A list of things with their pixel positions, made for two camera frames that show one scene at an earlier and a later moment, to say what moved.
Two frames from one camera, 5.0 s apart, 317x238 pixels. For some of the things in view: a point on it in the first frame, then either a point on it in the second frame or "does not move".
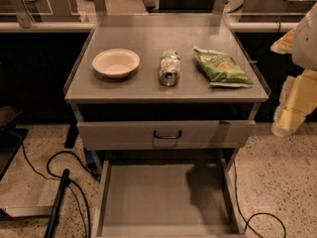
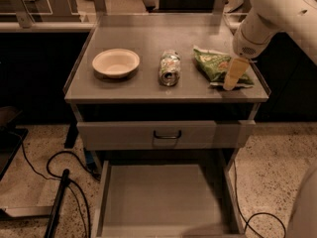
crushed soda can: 169,67 does not move
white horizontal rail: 66,27 does not move
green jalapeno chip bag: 221,69 does not move
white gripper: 306,45 to 244,45
